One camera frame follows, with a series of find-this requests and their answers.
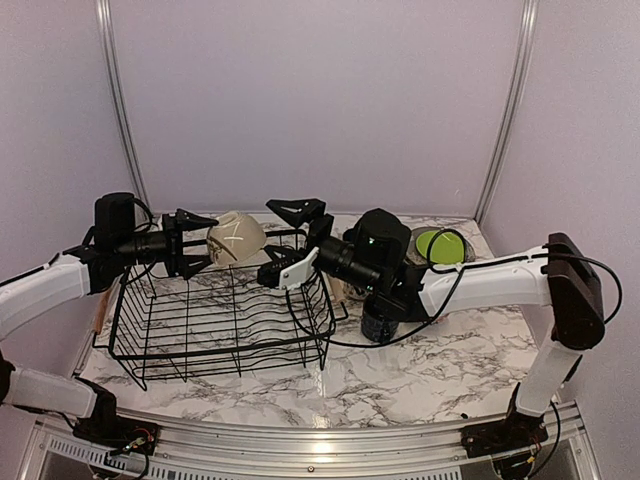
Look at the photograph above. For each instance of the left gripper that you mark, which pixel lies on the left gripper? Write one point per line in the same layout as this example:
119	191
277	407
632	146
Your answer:
183	220

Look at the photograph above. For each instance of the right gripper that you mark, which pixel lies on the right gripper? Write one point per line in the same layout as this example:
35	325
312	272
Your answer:
311	208

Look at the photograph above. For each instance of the beige bowl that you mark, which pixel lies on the beige bowl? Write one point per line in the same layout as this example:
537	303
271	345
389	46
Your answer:
234	239

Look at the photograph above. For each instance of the floral glass mug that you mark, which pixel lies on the floral glass mug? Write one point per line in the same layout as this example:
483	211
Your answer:
354	293

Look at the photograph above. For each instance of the grey reindeer plate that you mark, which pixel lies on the grey reindeer plate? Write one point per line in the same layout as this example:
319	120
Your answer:
413	256

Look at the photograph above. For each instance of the dark blue cup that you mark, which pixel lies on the dark blue cup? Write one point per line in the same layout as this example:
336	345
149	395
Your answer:
375	326

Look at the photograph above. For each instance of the green plate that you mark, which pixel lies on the green plate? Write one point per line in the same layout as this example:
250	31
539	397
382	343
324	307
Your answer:
441	248

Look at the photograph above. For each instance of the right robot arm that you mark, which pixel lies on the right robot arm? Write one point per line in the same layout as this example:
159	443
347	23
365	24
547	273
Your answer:
372	258

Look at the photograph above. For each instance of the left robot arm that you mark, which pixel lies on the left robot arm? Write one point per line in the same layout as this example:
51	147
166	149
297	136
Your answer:
115	243

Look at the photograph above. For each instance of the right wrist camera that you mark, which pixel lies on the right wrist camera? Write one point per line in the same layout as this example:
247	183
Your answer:
294	276

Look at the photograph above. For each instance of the black wire dish rack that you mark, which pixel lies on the black wire dish rack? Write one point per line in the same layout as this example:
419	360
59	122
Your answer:
220	321

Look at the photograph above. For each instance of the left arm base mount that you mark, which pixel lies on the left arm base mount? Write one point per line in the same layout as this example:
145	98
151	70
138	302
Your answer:
120	430

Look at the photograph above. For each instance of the front aluminium rail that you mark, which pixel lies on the front aluminium rail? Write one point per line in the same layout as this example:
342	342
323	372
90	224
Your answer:
189	449

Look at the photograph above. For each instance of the left aluminium frame post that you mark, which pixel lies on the left aluminium frame post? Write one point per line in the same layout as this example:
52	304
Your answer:
108	40

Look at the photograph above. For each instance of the aluminium frame post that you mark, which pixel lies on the aluminium frame post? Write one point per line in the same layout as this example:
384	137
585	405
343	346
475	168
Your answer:
515	93
108	40

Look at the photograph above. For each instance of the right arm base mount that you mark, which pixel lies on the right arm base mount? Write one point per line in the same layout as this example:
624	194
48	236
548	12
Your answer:
500	435

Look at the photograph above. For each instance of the right aluminium frame post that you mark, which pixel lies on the right aluminium frame post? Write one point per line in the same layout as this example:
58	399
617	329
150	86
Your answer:
515	93

